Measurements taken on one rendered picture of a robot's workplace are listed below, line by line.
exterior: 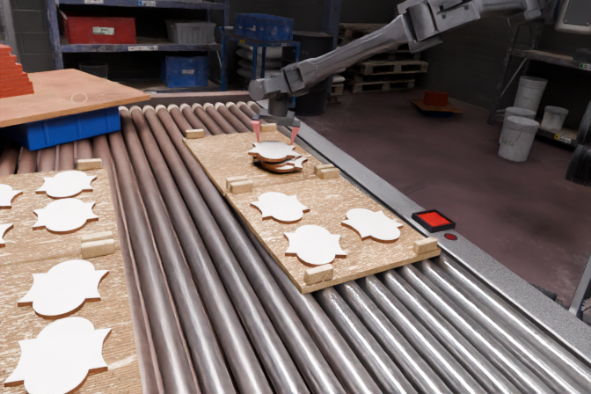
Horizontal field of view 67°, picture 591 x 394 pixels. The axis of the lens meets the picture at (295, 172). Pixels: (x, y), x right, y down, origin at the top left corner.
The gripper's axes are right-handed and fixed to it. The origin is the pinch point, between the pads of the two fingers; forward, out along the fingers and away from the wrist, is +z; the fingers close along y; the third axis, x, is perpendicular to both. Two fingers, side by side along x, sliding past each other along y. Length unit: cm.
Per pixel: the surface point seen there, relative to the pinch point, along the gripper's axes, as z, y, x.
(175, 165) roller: 8.1, -28.4, -6.3
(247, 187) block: 4.2, -5.1, -23.3
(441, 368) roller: 7, 32, -74
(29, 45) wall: 56, -289, 362
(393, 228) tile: 3.7, 30.2, -37.2
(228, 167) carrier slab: 5.9, -12.5, -8.5
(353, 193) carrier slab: 5.2, 22.8, -18.8
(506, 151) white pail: 94, 211, 279
